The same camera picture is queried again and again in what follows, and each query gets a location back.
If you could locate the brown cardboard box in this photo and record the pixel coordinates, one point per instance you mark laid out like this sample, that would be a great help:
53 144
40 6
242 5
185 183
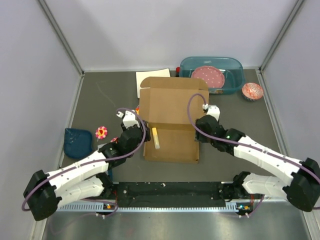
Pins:
171 105

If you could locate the yellow highlighter marker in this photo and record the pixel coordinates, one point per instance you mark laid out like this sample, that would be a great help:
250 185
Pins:
155 138

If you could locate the aluminium frame post left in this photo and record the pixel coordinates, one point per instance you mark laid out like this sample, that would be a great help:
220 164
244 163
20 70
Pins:
61 37

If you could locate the white square plate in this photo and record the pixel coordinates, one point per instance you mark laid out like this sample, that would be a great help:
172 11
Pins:
141 75

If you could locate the aluminium frame post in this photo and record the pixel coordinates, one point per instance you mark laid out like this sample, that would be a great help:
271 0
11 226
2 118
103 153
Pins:
280 36
61 37

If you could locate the pink dotted plate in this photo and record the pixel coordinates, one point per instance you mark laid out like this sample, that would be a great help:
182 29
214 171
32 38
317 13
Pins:
213 77

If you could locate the blue packet under arm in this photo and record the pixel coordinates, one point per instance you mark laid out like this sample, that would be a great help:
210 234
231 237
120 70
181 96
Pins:
110 174

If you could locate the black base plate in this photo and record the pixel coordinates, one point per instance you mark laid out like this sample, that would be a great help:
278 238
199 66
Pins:
214 189

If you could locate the red patterned bowl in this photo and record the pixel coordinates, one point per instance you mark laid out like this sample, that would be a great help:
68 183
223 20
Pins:
252 91

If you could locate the red capped small bottle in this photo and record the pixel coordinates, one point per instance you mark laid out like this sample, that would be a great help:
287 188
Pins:
177 71

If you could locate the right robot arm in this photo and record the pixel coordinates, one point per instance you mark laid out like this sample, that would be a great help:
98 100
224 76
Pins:
296 180

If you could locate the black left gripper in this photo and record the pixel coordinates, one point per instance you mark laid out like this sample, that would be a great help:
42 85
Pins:
147 137

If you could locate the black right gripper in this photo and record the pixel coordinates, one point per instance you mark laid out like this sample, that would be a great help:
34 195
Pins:
199 137

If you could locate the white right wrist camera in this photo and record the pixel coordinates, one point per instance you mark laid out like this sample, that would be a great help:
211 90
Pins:
211 110

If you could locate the pink flower plush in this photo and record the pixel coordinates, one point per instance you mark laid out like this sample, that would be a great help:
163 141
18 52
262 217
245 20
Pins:
101 132
114 140

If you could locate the grey slotted cable duct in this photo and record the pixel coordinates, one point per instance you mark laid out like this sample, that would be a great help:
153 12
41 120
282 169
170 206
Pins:
82 206

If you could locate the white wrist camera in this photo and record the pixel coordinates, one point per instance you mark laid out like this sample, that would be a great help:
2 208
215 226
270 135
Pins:
129 119
211 110

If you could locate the dark blue cloth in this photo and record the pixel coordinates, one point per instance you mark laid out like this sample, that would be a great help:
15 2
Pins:
78 143

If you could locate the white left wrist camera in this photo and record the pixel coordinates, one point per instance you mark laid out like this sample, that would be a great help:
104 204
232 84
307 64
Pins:
129 119

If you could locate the aluminium frame post right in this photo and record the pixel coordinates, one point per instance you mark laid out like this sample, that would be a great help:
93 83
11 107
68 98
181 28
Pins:
280 36

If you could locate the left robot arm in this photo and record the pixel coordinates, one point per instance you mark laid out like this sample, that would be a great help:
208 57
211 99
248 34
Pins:
86 178

